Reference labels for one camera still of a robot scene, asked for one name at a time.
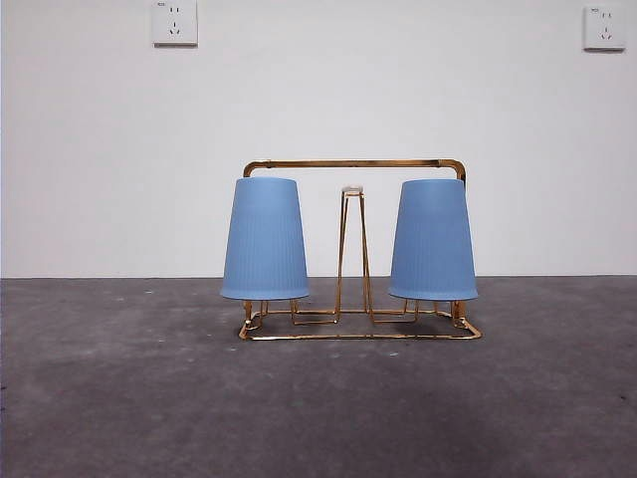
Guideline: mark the blue ribbed plastic cup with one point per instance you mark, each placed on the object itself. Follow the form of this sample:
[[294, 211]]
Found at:
[[433, 239], [264, 239]]

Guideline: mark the white wall socket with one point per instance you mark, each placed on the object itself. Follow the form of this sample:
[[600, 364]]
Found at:
[[605, 27], [174, 22]]

